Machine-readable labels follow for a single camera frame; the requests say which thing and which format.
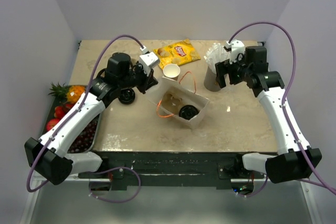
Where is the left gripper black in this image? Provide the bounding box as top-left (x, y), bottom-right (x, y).
top-left (119, 61), bottom-right (158, 94)

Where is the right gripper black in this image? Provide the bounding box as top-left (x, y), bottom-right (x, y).
top-left (216, 52), bottom-right (252, 88)

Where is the brown paper cup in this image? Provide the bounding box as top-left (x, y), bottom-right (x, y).
top-left (163, 63), bottom-right (181, 81)

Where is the brown paper takeout bag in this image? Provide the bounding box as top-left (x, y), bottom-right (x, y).
top-left (146, 77), bottom-right (209, 129)

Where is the black coffee cup lid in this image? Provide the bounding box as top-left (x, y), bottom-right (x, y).
top-left (179, 105), bottom-right (199, 120)

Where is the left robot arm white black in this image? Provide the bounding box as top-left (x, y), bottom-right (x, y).
top-left (24, 52), bottom-right (160, 185)

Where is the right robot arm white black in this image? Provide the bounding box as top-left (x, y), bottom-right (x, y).
top-left (215, 41), bottom-right (322, 184)

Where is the grey straw holder cup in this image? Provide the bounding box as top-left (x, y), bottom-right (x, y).
top-left (203, 67), bottom-right (221, 92)

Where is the yellow Lays chips bag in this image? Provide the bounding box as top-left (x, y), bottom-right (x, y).
top-left (153, 39), bottom-right (201, 70)

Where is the toy pineapple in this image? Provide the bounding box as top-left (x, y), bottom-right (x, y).
top-left (48, 83), bottom-right (86, 104)

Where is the dark grapes bunch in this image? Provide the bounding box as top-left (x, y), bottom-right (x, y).
top-left (68, 120), bottom-right (98, 154)

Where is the small red fruits cluster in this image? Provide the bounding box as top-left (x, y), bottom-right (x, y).
top-left (54, 103), bottom-right (74, 119)

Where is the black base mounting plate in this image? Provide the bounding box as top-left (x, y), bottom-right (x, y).
top-left (79, 152), bottom-right (263, 190)

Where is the grey fruit tray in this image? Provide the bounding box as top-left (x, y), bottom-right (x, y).
top-left (44, 83), bottom-right (99, 154)

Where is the large red apple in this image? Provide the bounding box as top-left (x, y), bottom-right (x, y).
top-left (46, 118), bottom-right (60, 131)

